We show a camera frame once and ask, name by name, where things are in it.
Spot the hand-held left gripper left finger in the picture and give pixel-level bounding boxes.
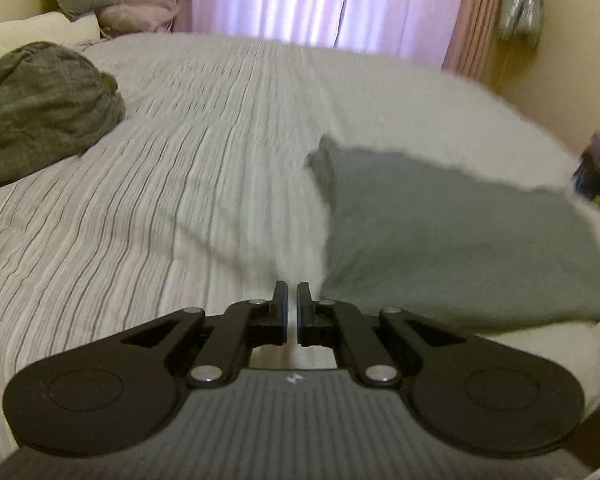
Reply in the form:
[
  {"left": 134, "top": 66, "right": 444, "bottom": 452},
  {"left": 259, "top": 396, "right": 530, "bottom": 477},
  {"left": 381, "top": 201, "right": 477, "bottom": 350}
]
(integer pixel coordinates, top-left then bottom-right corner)
[{"left": 120, "top": 280, "right": 289, "bottom": 390}]

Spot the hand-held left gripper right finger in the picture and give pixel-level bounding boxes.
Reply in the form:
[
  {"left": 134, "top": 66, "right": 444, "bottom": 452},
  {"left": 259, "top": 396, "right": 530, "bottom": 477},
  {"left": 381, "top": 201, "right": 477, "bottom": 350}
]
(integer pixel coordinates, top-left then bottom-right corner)
[{"left": 296, "top": 281, "right": 470, "bottom": 390}]

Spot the grey t-shirt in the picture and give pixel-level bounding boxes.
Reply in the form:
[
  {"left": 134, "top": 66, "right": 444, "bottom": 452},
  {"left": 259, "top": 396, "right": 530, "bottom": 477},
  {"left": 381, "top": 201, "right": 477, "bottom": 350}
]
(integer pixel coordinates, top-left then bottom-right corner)
[{"left": 305, "top": 133, "right": 600, "bottom": 336}]

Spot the bed with striped cover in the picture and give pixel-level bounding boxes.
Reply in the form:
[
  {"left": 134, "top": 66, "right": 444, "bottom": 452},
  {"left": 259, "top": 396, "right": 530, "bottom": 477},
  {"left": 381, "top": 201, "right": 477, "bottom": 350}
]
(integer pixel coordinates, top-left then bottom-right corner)
[{"left": 0, "top": 32, "right": 600, "bottom": 467}]

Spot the pink sheer curtain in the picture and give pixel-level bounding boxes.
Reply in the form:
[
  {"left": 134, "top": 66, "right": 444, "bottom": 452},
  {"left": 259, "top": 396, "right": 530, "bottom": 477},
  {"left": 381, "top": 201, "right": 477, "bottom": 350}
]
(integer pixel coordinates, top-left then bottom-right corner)
[{"left": 186, "top": 0, "right": 475, "bottom": 67}]

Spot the pink pleated drape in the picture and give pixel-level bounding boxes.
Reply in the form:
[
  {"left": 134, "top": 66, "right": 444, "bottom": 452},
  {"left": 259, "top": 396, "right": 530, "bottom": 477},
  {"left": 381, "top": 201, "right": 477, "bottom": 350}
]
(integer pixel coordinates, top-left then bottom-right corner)
[{"left": 441, "top": 0, "right": 509, "bottom": 90}]

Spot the silver puffer jacket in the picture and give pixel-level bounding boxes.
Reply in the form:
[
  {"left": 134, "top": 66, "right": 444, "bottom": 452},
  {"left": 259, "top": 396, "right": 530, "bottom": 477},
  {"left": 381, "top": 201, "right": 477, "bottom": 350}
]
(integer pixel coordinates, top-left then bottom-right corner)
[{"left": 496, "top": 0, "right": 546, "bottom": 52}]

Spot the cream headboard cushion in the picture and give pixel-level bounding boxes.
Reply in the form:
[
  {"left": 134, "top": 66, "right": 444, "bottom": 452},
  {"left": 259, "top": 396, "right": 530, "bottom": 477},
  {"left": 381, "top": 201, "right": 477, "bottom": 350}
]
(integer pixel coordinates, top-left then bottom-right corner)
[{"left": 0, "top": 11, "right": 102, "bottom": 79}]

